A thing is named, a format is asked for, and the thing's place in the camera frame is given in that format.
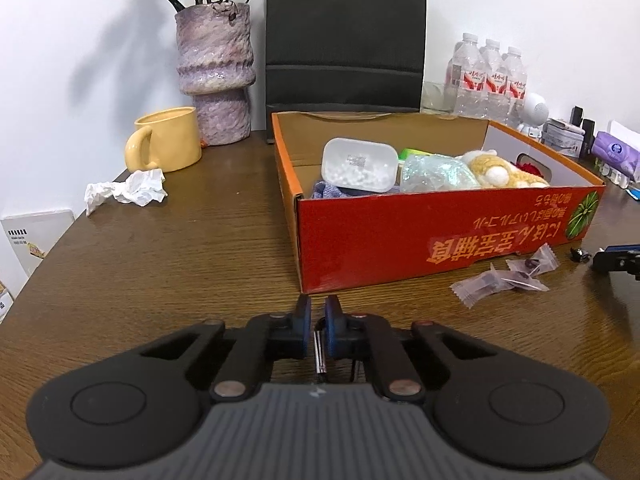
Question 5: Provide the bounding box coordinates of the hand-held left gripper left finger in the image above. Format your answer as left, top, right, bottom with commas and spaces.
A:
141, 294, 312, 404

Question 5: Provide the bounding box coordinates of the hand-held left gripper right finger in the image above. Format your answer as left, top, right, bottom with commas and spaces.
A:
320, 294, 497, 404

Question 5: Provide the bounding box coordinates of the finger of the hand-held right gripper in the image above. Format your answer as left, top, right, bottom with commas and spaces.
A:
590, 244, 640, 281

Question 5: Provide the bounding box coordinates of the red cardboard box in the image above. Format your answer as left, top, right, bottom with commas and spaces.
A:
270, 110, 607, 295

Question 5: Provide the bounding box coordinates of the purple drawstring pouch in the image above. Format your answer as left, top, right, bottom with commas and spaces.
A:
311, 180, 351, 199

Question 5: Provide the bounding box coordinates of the yellow plush toy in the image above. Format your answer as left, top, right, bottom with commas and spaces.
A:
460, 149, 551, 190

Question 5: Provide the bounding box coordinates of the translucent white plastic box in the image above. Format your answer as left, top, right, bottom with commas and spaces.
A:
321, 137, 398, 193

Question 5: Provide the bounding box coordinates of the iridescent plastic bag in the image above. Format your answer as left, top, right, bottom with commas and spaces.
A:
400, 154, 481, 193

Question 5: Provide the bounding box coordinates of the row of small white vials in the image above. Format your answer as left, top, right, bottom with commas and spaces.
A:
595, 160, 632, 189

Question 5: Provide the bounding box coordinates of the clear wrapped candy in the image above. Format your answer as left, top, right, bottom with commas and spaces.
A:
450, 264, 502, 308
505, 242, 558, 277
492, 270, 551, 293

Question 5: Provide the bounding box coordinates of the purple tissue pack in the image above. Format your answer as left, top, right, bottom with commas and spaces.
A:
592, 131, 640, 181

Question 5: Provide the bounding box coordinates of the small white grey box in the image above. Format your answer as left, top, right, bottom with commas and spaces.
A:
542, 117, 586, 158

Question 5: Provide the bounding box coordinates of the white robot figurine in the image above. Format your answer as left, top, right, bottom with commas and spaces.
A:
517, 92, 548, 141

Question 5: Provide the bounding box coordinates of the clear water bottle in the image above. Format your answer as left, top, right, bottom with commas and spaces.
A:
480, 38, 511, 123
451, 32, 490, 118
502, 46, 529, 128

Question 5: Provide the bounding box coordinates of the crumpled white tissue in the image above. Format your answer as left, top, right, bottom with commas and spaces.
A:
84, 168, 167, 217

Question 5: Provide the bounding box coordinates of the yellow mug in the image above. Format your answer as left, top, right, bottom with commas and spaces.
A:
125, 106, 203, 173

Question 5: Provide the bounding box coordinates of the clear glass cup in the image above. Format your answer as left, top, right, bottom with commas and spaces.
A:
421, 80, 456, 113

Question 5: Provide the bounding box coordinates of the purple ceramic vase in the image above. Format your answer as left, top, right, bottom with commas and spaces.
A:
175, 2, 257, 146

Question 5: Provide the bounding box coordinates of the white booklet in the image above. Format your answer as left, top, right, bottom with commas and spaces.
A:
0, 208, 76, 291

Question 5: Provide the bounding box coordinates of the black paper bag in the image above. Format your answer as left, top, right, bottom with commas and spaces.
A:
265, 0, 428, 113

